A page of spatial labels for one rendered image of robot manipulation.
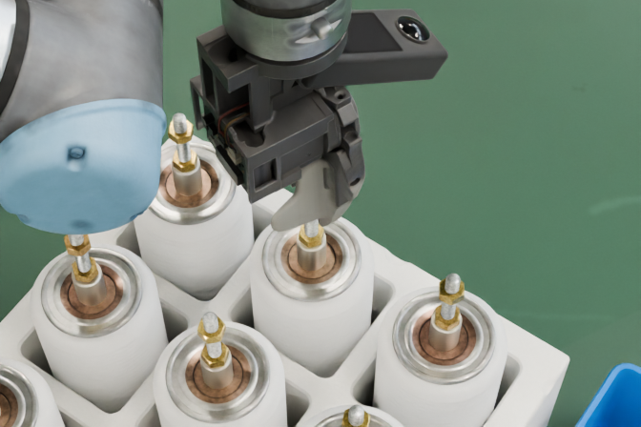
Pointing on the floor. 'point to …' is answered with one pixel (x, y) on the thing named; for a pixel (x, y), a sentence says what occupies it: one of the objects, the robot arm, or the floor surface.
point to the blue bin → (616, 399)
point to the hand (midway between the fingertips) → (317, 188)
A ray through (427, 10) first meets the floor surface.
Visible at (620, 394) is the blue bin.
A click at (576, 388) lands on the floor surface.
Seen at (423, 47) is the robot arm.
